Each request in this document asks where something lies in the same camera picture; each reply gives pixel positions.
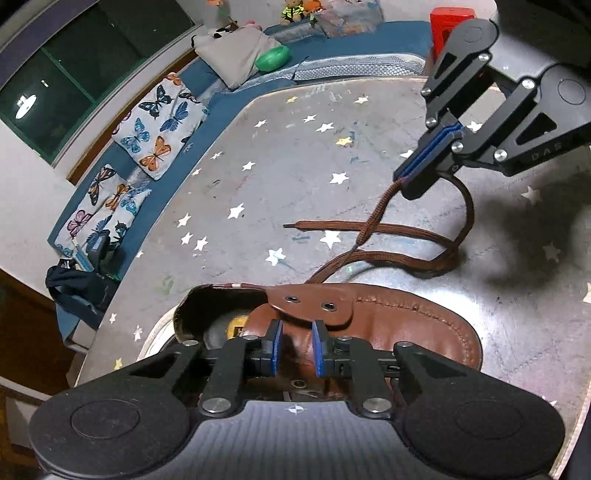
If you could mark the grey star-print tablecloth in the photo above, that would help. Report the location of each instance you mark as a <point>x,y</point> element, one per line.
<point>277,161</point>

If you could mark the green round toy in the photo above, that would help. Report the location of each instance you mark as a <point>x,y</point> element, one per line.
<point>273,58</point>

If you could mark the yellow green plush toy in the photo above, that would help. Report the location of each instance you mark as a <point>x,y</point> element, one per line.
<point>292,11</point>

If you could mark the grey patterned blanket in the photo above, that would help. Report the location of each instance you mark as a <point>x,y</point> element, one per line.
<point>360,67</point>

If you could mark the grey pillow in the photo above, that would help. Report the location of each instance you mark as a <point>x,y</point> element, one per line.
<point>235,55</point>

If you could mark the panda plush toy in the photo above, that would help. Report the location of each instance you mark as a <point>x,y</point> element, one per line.
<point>224,31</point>

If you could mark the orange plush toy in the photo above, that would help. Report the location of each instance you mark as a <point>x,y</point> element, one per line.
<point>314,5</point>

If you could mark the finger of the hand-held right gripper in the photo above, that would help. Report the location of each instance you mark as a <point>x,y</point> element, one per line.
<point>436,159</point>
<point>428,147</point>

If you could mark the dark glass window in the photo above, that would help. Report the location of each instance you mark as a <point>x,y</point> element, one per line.
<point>92,60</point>

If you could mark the brown shoelace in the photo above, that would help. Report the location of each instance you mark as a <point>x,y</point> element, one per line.
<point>415,228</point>

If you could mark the pink plush toy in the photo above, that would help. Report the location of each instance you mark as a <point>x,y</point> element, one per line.
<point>251,24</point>

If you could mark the patterned storage box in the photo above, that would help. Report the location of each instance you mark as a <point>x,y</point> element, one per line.
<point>351,18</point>

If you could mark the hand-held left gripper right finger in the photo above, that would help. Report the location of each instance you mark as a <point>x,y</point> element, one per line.
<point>318,348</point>

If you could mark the orange paper flower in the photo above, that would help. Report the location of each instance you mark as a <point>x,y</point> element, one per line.
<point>218,4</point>

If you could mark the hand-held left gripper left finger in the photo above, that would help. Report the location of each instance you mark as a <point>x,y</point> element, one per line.
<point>275,346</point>

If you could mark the brown leather shoe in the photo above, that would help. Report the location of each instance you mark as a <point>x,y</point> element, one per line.
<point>392,332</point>

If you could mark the red plastic stool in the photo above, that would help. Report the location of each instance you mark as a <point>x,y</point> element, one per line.
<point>445,27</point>

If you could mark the blue corner sofa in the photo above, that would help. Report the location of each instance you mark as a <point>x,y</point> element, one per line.
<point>159,207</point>

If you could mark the dark blue backpack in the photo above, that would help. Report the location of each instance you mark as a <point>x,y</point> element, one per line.
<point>78,288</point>

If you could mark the purple roller blind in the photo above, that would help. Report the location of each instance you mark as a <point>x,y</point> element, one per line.
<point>41,34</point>

